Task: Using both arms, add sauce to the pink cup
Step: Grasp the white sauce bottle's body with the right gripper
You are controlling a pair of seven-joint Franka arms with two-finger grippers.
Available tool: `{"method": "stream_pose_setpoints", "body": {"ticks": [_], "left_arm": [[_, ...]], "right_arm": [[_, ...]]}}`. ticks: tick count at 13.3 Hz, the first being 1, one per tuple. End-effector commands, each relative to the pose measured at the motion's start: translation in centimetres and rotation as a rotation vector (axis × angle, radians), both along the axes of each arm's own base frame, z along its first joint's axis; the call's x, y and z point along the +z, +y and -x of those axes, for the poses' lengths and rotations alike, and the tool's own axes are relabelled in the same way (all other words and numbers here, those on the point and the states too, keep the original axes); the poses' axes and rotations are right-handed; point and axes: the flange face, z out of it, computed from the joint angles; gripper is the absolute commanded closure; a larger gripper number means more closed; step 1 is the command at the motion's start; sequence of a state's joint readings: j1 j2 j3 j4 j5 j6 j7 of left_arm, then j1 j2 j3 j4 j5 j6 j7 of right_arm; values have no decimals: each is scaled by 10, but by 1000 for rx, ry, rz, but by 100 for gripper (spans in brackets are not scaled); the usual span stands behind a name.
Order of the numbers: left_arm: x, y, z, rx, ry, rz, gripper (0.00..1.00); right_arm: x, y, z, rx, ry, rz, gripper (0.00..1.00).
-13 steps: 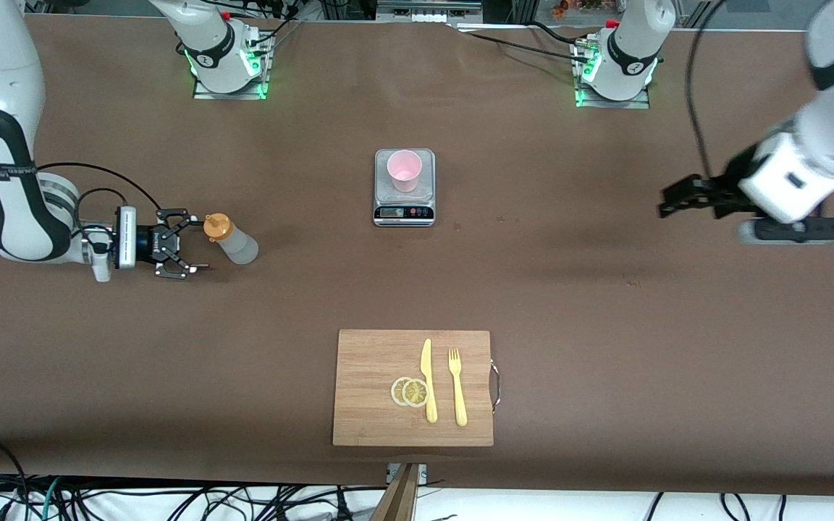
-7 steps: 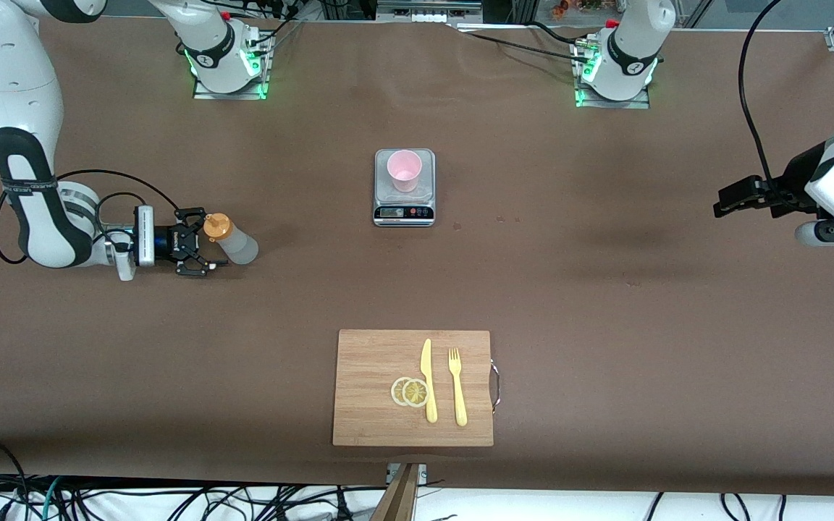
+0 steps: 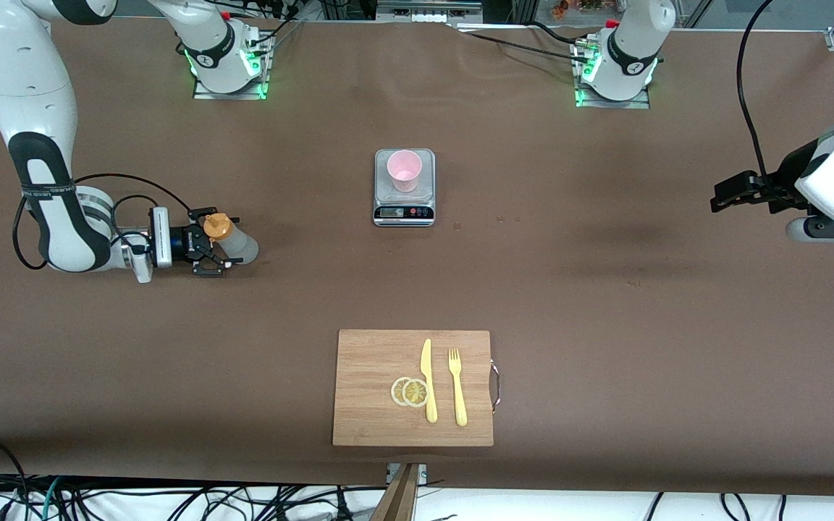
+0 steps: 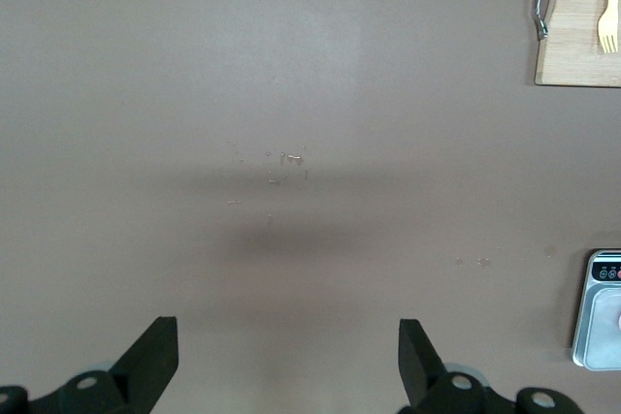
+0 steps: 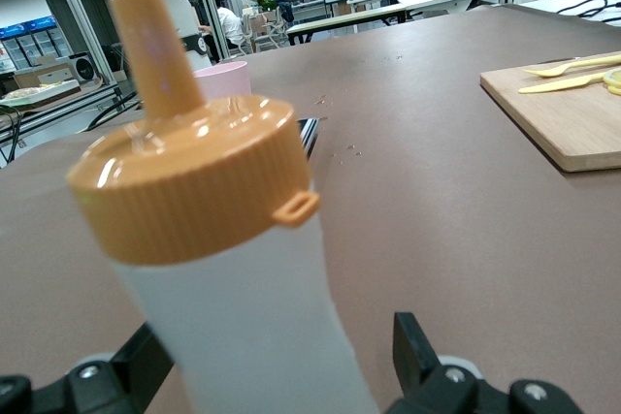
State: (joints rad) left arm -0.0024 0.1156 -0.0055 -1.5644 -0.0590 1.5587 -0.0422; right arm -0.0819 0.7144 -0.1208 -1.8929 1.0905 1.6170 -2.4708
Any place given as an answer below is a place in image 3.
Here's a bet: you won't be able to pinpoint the translucent squeeze bottle orange cap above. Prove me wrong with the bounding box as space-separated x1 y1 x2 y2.
203 213 260 267

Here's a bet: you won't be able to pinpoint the pink plastic cup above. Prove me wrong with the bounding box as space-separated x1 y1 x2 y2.
387 149 424 194

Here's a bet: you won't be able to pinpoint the silver digital kitchen scale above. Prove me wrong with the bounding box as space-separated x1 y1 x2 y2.
373 148 437 228

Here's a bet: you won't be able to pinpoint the wooden cutting board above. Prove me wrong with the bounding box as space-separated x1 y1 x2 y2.
332 329 502 447

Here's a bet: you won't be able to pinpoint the colourful toy food pile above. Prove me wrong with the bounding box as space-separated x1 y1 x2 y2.
551 0 624 19

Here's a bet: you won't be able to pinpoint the yellow plastic knife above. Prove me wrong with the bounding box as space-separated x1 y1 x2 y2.
420 338 439 424

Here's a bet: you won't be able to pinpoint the yellow plastic fork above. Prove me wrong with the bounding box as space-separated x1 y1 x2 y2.
448 347 468 427

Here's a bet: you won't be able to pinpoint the wooden beam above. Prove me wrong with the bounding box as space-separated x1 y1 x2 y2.
370 463 421 521

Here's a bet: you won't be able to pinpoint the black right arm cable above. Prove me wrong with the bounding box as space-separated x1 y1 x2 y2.
12 172 195 272

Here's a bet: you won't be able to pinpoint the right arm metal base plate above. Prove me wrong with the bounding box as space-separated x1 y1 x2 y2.
192 22 271 101

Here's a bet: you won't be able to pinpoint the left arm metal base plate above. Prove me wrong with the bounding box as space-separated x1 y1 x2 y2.
574 36 652 110

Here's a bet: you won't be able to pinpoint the black base cable bunch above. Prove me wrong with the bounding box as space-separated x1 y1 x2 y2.
243 4 306 55

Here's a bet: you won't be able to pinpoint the tangled black floor cables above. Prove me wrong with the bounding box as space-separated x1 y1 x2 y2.
62 483 389 521

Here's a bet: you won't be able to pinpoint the black base power cable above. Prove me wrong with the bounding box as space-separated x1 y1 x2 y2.
457 30 591 62
529 20 595 46

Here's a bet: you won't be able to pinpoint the teal floor cable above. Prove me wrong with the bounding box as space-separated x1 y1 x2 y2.
41 476 64 521

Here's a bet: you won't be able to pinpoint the metal table bracket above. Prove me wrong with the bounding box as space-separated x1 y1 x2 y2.
386 463 428 487

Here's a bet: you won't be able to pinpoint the aluminium frame rail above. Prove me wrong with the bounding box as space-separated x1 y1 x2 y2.
377 0 483 22

